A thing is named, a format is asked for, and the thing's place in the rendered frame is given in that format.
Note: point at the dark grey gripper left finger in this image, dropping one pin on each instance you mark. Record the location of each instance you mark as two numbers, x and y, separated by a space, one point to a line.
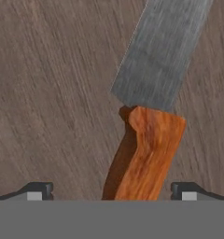
39 188

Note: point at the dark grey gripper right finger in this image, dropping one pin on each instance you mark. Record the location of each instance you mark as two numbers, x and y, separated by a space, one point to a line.
184 188

